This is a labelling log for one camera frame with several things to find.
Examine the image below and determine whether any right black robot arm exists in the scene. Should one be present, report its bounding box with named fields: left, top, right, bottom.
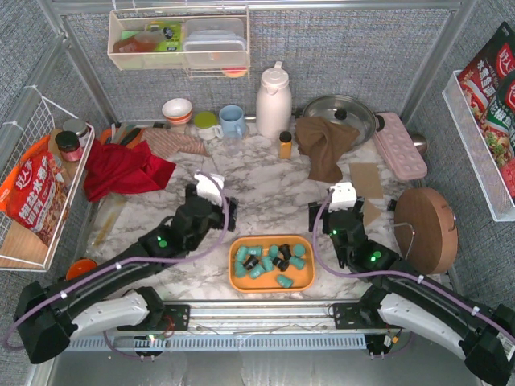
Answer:
left=308, top=199, right=514, bottom=385

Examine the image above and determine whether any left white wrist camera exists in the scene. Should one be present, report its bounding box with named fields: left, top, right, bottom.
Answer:
left=194, top=170, right=225, bottom=207

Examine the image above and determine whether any orange cup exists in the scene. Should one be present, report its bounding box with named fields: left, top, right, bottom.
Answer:
left=65, top=258, right=97, bottom=281

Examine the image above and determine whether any blue mug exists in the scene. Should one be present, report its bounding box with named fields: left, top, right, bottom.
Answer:
left=219, top=105, right=248, bottom=138

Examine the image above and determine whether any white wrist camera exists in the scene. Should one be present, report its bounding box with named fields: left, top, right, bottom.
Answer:
left=194, top=170, right=225, bottom=207
left=328, top=182, right=357, bottom=212

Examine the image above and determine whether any white wire wall basket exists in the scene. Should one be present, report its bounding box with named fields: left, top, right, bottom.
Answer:
left=1, top=86, right=95, bottom=272

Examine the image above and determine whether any striped beige cloth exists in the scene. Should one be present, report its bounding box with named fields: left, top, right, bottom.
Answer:
left=142, top=128, right=210, bottom=159

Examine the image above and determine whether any red cloth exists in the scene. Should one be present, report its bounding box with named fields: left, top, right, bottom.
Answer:
left=84, top=140, right=176, bottom=202

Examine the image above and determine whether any black coffee capsule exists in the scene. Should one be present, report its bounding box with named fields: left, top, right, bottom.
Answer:
left=278, top=244, right=291, bottom=261
left=273, top=257, right=289, bottom=272
left=243, top=255, right=260, bottom=271

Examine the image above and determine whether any round wooden board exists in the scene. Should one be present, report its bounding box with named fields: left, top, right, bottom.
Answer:
left=393, top=187, right=458, bottom=274

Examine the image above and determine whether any green lid white cup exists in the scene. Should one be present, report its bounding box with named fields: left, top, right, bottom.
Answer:
left=194, top=111, right=223, bottom=141

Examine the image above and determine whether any brown cloth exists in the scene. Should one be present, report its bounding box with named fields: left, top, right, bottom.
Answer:
left=295, top=117, right=360, bottom=183

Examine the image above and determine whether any black small lid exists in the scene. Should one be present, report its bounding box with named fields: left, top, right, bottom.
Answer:
left=387, top=199, right=397, bottom=211

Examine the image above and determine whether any white thermos jug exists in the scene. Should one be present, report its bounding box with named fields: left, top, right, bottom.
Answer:
left=256, top=61, right=292, bottom=140

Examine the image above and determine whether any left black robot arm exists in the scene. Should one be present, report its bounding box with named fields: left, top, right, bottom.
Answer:
left=8, top=184, right=238, bottom=364

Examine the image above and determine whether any silver lid glass jar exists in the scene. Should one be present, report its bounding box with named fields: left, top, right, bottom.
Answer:
left=63, top=118, right=89, bottom=138

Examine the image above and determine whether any right white wall basket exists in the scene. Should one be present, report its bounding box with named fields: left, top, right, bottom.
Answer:
left=442, top=70, right=514, bottom=222

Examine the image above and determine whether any white orange striped bowl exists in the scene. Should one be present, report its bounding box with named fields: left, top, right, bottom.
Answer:
left=162, top=98, right=192, bottom=125

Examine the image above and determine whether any orange spice bottle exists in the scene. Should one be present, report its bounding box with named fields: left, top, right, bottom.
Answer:
left=278, top=131, right=292, bottom=159

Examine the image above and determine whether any steel pot with lid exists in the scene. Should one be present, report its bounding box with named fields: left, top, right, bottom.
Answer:
left=296, top=95, right=385, bottom=150

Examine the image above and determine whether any red snack bag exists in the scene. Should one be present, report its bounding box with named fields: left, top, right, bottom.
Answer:
left=1, top=135, right=68, bottom=246

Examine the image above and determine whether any cream wall shelf basket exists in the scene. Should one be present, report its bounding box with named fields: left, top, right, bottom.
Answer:
left=107, top=4, right=250, bottom=76

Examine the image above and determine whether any teal coffee capsule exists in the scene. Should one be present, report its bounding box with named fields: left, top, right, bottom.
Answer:
left=289, top=257, right=306, bottom=270
left=249, top=265, right=265, bottom=280
left=247, top=246, right=263, bottom=257
left=235, top=245, right=248, bottom=262
left=276, top=274, right=293, bottom=289
left=293, top=244, right=306, bottom=258
left=268, top=245, right=279, bottom=259
left=262, top=256, right=274, bottom=272

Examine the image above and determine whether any clear plastic food container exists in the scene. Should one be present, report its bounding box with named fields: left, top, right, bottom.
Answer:
left=183, top=18, right=247, bottom=68

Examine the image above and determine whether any red lid glass jar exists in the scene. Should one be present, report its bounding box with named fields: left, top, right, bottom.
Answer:
left=55, top=131, right=83, bottom=162

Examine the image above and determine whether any pink egg tray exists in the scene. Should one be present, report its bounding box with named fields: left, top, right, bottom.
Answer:
left=373, top=112, right=427, bottom=181

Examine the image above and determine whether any orange plastic tray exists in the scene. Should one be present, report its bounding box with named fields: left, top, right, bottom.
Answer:
left=229, top=235, right=315, bottom=293

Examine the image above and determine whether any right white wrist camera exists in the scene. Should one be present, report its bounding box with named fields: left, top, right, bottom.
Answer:
left=328, top=182, right=357, bottom=212

